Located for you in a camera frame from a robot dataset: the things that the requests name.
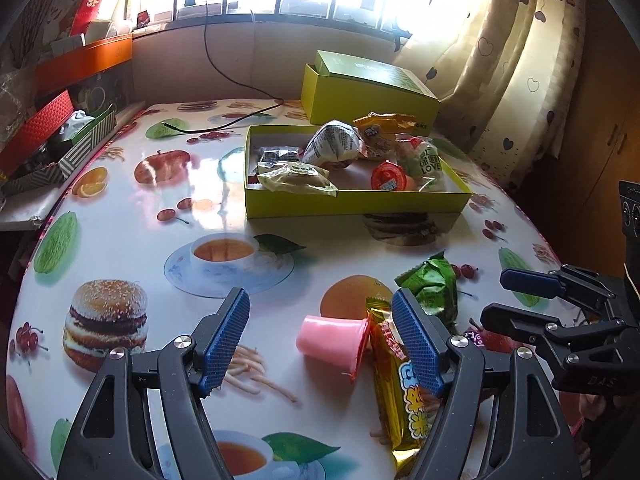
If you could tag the orange box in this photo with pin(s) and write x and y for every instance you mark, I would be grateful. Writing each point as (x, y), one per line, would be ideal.
(85, 60)

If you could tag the white tissue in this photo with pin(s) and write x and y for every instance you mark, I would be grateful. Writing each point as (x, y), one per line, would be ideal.
(76, 121)

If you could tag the large green cardboard box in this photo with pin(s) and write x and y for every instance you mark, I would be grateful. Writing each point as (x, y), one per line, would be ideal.
(370, 85)

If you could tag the white and green round packet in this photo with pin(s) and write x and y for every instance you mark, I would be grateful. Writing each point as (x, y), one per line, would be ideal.
(330, 142)

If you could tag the red textured box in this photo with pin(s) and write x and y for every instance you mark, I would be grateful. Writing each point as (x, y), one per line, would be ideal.
(40, 120)

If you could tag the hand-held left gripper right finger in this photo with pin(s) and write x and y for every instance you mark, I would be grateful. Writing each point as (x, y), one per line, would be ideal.
(415, 345)

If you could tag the heart print curtain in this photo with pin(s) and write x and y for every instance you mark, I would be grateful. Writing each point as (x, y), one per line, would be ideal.
(515, 60)

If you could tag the shallow green box tray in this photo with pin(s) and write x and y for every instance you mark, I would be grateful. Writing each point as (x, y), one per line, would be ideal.
(350, 202)

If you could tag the wooden cabinet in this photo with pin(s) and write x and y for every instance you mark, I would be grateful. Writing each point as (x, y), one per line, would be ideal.
(600, 135)

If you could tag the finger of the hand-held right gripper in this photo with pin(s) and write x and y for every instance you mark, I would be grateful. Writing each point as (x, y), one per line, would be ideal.
(535, 284)
(515, 322)

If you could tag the printed fruit tablecloth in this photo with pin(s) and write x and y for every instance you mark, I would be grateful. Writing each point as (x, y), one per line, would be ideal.
(150, 240)

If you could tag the white and orange snack packet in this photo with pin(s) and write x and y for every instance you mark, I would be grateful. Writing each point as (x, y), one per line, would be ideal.
(377, 145)

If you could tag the green and white snack packet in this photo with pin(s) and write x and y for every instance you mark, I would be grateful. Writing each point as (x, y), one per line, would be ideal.
(425, 162)

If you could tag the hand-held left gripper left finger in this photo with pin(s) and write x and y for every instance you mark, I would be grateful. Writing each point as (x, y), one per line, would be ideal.
(225, 345)

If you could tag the dark snack packet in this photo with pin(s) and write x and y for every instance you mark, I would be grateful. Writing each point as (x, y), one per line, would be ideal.
(277, 155)

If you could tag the striped box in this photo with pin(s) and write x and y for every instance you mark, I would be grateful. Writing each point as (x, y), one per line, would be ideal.
(80, 150)

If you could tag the cream snack packet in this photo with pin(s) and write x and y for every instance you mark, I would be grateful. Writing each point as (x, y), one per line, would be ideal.
(295, 180)

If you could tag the yellow snack bar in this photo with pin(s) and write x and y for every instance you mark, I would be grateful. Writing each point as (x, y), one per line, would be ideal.
(400, 405)

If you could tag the pink jelly cup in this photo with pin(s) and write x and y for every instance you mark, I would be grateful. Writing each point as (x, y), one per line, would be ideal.
(330, 340)

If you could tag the small red box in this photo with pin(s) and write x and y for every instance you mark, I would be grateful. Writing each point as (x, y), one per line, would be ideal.
(143, 18)

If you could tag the clear plastic bag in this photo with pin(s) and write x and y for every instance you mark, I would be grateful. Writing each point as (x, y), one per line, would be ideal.
(15, 80)

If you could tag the person's right hand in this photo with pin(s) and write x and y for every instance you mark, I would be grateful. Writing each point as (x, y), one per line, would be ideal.
(595, 406)

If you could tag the red jelly cup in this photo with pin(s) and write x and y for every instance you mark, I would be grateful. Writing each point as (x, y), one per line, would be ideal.
(387, 177)

